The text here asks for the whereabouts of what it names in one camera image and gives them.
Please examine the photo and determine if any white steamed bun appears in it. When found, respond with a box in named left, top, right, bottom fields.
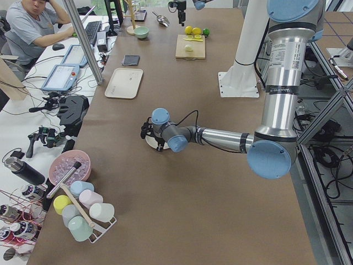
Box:
left=184, top=45, right=194, bottom=52

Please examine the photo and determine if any wooden cutting board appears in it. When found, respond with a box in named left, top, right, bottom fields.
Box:
left=175, top=34, right=206, bottom=60

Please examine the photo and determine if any whole lemon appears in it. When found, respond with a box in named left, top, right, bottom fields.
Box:
left=191, top=27, right=202, bottom=35
left=184, top=25, right=193, bottom=35

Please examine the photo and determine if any grey round plate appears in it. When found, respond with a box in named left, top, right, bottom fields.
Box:
left=145, top=135, right=169, bottom=150

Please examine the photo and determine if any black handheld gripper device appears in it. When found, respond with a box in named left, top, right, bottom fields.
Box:
left=25, top=126, right=66, bottom=158

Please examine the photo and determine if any pink cup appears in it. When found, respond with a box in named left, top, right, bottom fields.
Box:
left=79, top=189, right=103, bottom=209

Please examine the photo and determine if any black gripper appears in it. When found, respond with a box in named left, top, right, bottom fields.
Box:
left=168, top=1, right=186, bottom=27
left=140, top=117, right=165, bottom=151

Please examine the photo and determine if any seated person grey shirt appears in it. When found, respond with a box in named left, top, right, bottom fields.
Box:
left=5, top=1, right=74, bottom=67

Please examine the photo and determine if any pink bowl with ice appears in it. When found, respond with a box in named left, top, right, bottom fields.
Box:
left=49, top=150, right=91, bottom=186

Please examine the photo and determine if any whole lemon far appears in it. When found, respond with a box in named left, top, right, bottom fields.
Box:
left=191, top=27, right=202, bottom=35

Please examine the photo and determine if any mint green bowl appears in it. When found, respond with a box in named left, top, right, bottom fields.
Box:
left=134, top=26, right=149, bottom=39

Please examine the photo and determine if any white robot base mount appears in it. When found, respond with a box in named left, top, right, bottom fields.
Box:
left=218, top=0, right=269, bottom=98

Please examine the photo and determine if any black computer mouse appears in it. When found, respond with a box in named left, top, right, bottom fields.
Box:
left=52, top=43, right=65, bottom=51

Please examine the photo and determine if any aluminium frame post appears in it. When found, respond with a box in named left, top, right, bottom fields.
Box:
left=63, top=0, right=104, bottom=85

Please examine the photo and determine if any near blue teach pendant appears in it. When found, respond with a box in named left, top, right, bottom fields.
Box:
left=41, top=64, right=80, bottom=92

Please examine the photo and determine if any yellow cup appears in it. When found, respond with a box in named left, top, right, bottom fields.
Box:
left=53, top=195, right=72, bottom=215

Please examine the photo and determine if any black tray at edge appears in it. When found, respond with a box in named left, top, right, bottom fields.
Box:
left=134, top=10, right=147, bottom=22

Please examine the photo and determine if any blue teach pendant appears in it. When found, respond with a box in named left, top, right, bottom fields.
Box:
left=41, top=64, right=80, bottom=92
left=61, top=45, right=88, bottom=68

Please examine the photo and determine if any blue cup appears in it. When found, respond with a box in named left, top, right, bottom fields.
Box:
left=69, top=181, right=94, bottom=198

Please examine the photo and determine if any black keyboard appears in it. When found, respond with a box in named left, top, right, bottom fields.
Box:
left=85, top=21, right=101, bottom=46

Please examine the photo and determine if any mint green cup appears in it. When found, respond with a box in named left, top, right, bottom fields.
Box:
left=68, top=216, right=93, bottom=242

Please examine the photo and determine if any grey folded cloth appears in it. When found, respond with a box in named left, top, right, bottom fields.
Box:
left=122, top=55, right=140, bottom=66

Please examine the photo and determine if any metal scoop black tip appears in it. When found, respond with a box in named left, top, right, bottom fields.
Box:
left=46, top=161, right=82, bottom=199

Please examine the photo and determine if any green lime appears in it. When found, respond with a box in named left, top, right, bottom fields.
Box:
left=202, top=28, right=210, bottom=37

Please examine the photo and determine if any silver metal scoop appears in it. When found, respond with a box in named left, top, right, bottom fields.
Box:
left=152, top=11, right=170, bottom=28

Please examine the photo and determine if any far blue teach pendant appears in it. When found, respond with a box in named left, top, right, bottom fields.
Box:
left=61, top=45, right=88, bottom=68

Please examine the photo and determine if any black perforated stand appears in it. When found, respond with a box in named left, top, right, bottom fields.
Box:
left=57, top=95, right=89, bottom=137

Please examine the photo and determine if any white cup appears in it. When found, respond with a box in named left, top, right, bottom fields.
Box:
left=89, top=203, right=115, bottom=222

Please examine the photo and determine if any whole lemon near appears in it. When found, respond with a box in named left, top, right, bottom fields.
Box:
left=184, top=25, right=193, bottom=35

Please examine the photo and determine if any cream rabbit tray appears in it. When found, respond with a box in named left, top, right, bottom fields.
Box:
left=104, top=68, right=143, bottom=99

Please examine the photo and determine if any black water bottle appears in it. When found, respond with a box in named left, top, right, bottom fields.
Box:
left=4, top=157, right=45, bottom=186

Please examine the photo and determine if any grey cup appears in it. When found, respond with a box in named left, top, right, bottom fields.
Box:
left=62, top=204, right=81, bottom=228

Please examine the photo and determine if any yellow plastic knife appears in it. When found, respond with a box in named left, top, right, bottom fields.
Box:
left=183, top=38, right=204, bottom=42

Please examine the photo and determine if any wooden mug tree stand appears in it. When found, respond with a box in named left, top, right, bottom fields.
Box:
left=124, top=0, right=140, bottom=35

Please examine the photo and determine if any white cup rack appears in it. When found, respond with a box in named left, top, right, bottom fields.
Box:
left=60, top=184, right=118, bottom=244

